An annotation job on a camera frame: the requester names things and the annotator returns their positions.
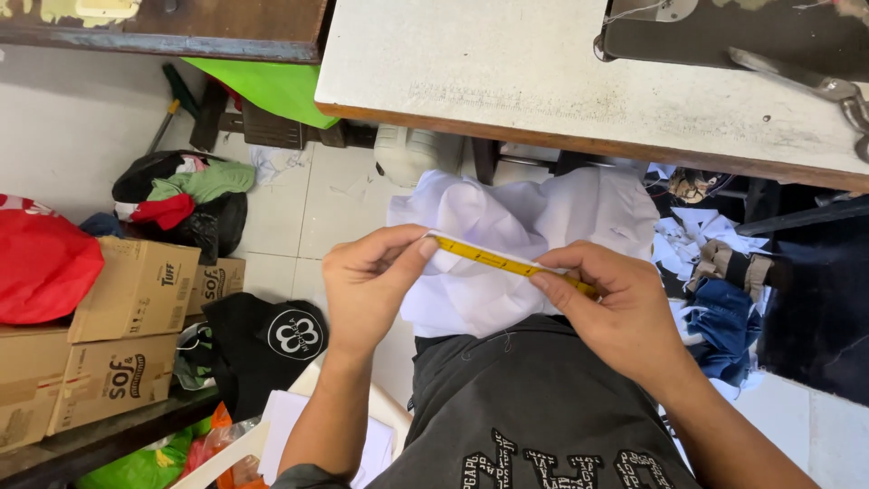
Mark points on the white fabric garment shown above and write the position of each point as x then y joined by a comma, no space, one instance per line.
509,210

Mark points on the person's right hand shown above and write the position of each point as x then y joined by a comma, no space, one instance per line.
618,312

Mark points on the white plastic chair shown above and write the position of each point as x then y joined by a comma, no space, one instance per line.
224,458

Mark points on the black bag of clothes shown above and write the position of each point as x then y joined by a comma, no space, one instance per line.
197,204

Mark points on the bright green cloth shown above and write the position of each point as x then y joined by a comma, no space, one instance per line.
278,88

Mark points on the green plastic bag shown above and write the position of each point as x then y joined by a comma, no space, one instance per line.
142,468

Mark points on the dark navy cloth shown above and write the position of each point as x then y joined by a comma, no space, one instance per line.
821,299

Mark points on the red plastic bag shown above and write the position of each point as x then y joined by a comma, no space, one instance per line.
41,265

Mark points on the brown wooden table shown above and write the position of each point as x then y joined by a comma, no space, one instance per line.
203,27

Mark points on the pile of fabric scraps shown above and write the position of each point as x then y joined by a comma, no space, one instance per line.
719,312

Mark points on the white sewing machine motor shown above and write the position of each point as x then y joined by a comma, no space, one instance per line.
414,153

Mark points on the yellow measuring tape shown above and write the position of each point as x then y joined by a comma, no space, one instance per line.
489,259

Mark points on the brown cardboard box red tape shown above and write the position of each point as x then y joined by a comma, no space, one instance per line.
27,380

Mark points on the dark table frame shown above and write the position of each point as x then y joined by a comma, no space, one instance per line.
271,126

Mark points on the person's grey printed shirt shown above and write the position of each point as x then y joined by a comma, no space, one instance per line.
543,407

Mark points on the person's left hand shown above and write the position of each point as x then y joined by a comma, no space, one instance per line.
360,292

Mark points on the brown cardboard box black print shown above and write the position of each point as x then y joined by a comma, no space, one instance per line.
108,384

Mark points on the black bag with white logo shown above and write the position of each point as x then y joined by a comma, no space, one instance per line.
251,353

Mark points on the dark low shelf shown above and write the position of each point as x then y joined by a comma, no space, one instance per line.
102,434

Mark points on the orange plastic bag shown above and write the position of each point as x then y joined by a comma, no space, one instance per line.
221,441

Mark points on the white folded fabric piece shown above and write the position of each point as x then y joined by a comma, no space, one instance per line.
285,421

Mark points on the small brown cardboard box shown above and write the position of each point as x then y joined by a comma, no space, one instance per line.
217,282

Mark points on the metal tailor scissors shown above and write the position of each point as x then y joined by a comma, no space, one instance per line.
808,81

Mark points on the large brown cardboard box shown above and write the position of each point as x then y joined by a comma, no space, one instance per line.
132,289

